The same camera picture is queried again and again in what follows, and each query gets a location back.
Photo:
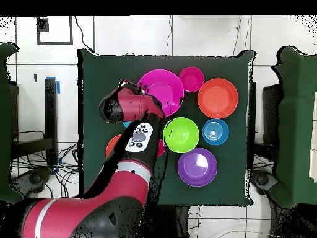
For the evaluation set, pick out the small cyan bowl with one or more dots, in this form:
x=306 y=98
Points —
x=126 y=124

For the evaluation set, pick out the large magenta bowl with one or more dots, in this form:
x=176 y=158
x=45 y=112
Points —
x=168 y=89

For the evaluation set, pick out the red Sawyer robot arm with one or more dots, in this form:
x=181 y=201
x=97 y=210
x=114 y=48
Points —
x=131 y=104

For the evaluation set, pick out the red cup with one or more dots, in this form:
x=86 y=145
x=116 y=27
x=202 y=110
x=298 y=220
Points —
x=161 y=148

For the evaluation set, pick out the green bowl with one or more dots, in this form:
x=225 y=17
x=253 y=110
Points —
x=183 y=135

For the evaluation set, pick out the orange bowl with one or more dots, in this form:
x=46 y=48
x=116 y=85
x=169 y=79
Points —
x=112 y=145
x=218 y=98

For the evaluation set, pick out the purple bowl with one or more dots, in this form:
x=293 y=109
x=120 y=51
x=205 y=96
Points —
x=197 y=167

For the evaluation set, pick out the straight-sided blue bowl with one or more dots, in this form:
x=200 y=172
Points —
x=215 y=132

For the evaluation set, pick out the small crimson bowl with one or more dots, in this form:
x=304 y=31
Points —
x=191 y=79

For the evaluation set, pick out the dark green table cloth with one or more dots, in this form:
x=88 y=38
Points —
x=111 y=67

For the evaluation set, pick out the black box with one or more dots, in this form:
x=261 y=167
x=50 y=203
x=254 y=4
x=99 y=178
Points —
x=271 y=114

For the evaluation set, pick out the small black item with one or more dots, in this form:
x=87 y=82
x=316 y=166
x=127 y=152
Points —
x=35 y=77

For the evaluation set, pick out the green cloth covered table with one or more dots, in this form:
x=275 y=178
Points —
x=3 y=124
x=297 y=124

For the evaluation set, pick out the black post with blue tape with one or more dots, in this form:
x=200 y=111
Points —
x=50 y=119

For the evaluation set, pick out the black pedestal foot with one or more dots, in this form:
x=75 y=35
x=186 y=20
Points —
x=34 y=179
x=263 y=179

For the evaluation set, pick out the black metal frame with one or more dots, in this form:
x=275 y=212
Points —
x=32 y=146

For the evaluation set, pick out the black square floor frame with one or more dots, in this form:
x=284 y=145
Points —
x=55 y=43

